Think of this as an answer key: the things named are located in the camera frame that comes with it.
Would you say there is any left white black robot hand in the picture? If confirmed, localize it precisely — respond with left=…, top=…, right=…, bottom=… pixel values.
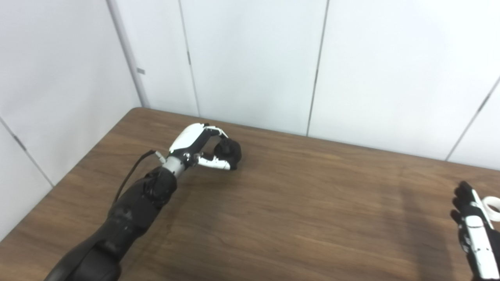
left=168, top=123, right=232, bottom=171

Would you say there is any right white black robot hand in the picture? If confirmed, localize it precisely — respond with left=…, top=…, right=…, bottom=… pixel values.
left=450, top=181, right=500, bottom=281

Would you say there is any white ring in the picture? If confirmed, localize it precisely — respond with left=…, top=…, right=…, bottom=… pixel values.
left=481, top=196, right=500, bottom=223

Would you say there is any round black part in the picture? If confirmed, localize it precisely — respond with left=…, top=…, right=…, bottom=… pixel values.
left=214, top=139, right=242, bottom=171

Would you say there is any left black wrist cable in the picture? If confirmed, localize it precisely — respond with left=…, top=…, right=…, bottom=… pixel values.
left=112, top=150, right=167, bottom=206

